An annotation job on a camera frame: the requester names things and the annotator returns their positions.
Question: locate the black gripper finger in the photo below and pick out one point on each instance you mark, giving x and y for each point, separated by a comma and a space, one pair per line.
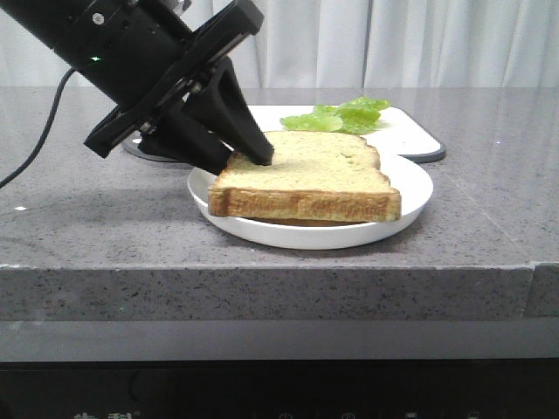
180, 137
220, 108

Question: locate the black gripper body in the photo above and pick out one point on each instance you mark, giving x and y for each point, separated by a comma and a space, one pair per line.
190, 73

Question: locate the toasted bread slice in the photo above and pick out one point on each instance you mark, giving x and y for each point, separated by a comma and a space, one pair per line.
316, 176

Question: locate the green lettuce leaf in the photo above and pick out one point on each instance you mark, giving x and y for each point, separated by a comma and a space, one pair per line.
358, 116

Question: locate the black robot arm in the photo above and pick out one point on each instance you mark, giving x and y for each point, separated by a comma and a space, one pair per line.
121, 47

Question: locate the bottom bread slice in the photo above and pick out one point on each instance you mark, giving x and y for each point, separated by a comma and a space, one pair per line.
304, 222

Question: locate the white curtain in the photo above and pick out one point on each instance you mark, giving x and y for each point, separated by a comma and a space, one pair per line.
369, 44

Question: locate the white round plate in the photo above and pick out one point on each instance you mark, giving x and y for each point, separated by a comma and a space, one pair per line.
412, 181

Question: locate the dark appliance front panel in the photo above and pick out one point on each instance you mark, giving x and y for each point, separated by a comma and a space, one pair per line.
281, 389

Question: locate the white cutting board grey handle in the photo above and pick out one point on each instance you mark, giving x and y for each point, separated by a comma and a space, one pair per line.
395, 132

